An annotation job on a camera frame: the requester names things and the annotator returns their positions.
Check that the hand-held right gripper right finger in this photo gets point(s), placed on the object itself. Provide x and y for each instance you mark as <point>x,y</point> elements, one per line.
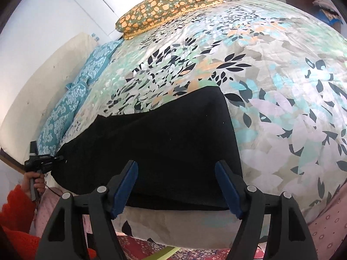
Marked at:
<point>229,189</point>

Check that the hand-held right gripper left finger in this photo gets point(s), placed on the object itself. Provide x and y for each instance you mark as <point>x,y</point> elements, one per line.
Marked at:
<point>125,189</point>

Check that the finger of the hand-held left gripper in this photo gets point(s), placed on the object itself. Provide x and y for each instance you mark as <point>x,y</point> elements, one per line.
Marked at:
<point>58,158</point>

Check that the black pants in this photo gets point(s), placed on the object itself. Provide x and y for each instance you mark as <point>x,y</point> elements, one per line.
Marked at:
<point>168,140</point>

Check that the person's left forearm orange sleeve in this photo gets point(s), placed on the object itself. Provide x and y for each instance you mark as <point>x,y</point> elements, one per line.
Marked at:
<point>16,222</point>

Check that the red patterned cloth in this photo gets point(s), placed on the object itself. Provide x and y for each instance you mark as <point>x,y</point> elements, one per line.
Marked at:
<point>141,246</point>

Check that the teal damask patterned pillow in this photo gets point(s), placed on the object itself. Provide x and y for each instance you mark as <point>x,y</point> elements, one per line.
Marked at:
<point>73,94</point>

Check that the cream headboard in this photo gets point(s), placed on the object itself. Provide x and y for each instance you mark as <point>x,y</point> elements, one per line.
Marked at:
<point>35,92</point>

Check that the green strip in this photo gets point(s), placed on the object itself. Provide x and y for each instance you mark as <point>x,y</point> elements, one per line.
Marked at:
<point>162,253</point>

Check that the pink dotted cloth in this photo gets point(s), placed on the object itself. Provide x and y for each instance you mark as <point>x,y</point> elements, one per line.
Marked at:
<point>330,222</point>

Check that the floral leaf-print bedsheet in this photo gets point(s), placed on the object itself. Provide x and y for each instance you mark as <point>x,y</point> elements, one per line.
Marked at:
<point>271,86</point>

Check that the orange floral pillow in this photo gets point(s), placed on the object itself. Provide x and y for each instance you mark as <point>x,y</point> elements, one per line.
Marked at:
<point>168,8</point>

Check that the pile of folded cloths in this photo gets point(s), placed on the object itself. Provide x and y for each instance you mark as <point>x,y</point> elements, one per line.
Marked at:
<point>326,10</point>

